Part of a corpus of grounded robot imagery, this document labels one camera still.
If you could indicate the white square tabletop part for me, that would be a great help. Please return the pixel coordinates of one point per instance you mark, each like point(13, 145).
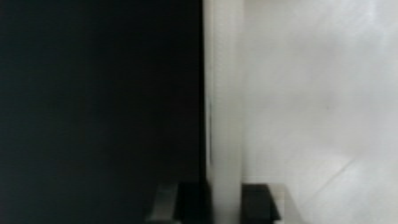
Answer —
point(303, 107)

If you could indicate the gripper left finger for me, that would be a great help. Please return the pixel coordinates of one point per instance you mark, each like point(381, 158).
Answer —
point(180, 204)

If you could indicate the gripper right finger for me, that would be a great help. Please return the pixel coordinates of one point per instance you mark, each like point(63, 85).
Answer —
point(264, 204)

